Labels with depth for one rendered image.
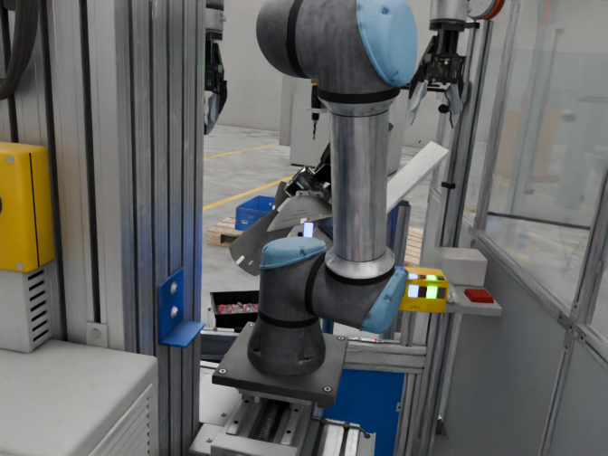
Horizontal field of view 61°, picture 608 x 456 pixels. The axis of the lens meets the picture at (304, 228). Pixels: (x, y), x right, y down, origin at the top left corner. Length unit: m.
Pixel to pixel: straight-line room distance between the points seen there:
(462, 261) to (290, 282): 1.15
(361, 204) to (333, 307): 0.20
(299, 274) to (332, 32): 0.41
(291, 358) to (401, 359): 0.60
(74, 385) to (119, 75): 0.33
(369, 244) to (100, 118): 0.43
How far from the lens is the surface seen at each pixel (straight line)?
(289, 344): 0.96
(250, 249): 1.78
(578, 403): 1.54
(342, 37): 0.69
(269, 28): 0.75
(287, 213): 1.56
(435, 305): 1.42
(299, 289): 0.90
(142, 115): 0.64
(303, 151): 9.32
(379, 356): 1.50
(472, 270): 1.99
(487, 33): 2.16
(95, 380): 0.62
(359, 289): 0.84
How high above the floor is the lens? 1.56
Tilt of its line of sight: 16 degrees down
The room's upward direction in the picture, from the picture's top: 4 degrees clockwise
